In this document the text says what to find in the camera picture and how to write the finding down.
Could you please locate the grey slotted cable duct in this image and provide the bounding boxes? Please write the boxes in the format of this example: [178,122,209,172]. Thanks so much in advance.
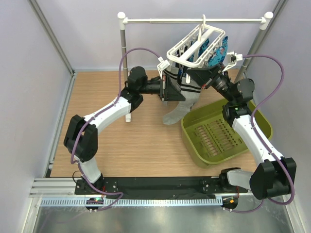
[40,197,223,208]

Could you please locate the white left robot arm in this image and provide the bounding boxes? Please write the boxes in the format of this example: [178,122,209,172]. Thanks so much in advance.
[64,66,185,194]

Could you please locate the green plastic basket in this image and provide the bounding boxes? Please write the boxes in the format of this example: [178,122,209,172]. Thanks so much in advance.
[180,98,274,168]

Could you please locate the grey striped sock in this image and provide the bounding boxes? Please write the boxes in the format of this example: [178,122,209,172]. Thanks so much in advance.
[163,67,201,125]

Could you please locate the blue patterned sock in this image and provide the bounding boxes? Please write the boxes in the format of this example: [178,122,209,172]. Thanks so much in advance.
[199,36,228,67]
[175,63,188,80]

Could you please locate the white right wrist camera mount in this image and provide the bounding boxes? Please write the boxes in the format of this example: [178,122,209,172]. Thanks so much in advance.
[223,51,243,72]

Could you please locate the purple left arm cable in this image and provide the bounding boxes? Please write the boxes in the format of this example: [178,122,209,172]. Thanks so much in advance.
[69,48,162,210]

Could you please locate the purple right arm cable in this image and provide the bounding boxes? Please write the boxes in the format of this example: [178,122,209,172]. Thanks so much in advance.
[230,54,295,214]

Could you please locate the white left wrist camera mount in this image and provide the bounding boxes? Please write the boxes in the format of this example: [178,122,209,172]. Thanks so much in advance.
[157,56,170,77]

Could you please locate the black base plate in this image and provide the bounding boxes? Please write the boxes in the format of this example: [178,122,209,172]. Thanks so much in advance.
[74,176,240,196]

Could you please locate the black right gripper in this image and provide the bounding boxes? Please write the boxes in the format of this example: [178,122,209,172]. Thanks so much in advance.
[187,62,235,103]

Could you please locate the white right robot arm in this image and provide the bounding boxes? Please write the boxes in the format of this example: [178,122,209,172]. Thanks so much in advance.
[186,64,296,203]

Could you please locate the blue patterned sock front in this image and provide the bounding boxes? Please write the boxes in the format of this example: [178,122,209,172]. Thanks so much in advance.
[175,63,188,80]

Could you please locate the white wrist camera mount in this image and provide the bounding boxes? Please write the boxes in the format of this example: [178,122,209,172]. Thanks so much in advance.
[157,56,170,77]
[223,51,243,72]

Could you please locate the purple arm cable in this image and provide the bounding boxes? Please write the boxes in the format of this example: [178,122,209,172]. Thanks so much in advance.
[230,54,295,214]
[69,48,162,210]

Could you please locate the white clip hanger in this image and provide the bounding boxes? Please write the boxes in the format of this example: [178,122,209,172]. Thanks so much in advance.
[166,15,225,68]

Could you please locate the white clothes rack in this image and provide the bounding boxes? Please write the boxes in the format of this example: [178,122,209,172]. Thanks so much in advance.
[117,11,274,123]

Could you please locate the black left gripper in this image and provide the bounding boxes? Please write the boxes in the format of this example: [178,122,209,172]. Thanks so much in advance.
[138,75,186,101]

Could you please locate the aluminium frame rail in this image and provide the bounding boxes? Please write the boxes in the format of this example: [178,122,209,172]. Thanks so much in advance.
[28,177,78,198]

